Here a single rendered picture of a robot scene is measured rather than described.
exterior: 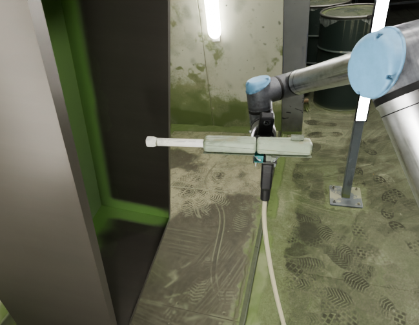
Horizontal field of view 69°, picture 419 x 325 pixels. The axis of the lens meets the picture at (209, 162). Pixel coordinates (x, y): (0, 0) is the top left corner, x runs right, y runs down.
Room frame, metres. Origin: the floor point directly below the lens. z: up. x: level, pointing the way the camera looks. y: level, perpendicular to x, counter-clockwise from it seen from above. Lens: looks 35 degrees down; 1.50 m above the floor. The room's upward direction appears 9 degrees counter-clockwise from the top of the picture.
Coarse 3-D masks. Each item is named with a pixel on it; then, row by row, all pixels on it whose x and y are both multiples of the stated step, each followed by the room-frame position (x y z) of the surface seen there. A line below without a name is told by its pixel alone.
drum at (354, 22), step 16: (320, 16) 2.97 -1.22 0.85; (336, 16) 2.74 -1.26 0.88; (352, 16) 2.65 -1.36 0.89; (368, 16) 2.60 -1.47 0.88; (320, 32) 2.92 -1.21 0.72; (336, 32) 2.72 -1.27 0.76; (352, 32) 2.65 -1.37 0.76; (368, 32) 2.62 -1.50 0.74; (320, 48) 2.87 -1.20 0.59; (336, 48) 2.71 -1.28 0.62; (352, 48) 2.64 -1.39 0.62; (320, 96) 2.82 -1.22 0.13; (336, 96) 2.68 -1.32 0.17; (352, 96) 2.62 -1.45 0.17
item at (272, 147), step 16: (160, 144) 0.79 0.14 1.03; (176, 144) 0.78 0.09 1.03; (192, 144) 0.77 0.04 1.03; (208, 144) 0.75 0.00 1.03; (224, 144) 0.74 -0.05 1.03; (240, 144) 0.73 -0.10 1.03; (256, 144) 0.73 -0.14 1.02; (272, 144) 0.71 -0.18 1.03; (288, 144) 0.70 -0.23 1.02; (304, 144) 0.69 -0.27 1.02; (272, 160) 0.70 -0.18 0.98
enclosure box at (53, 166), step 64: (0, 0) 0.43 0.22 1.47; (64, 0) 1.09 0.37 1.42; (128, 0) 1.03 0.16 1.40; (0, 64) 0.44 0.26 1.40; (64, 64) 1.05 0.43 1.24; (128, 64) 1.05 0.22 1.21; (0, 128) 0.46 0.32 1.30; (64, 128) 0.43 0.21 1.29; (128, 128) 1.07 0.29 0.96; (0, 192) 0.48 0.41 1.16; (64, 192) 0.44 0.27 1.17; (128, 192) 1.10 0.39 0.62; (0, 256) 0.52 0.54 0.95; (64, 256) 0.47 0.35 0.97; (128, 256) 0.85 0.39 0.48; (64, 320) 0.51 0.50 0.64; (128, 320) 0.58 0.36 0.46
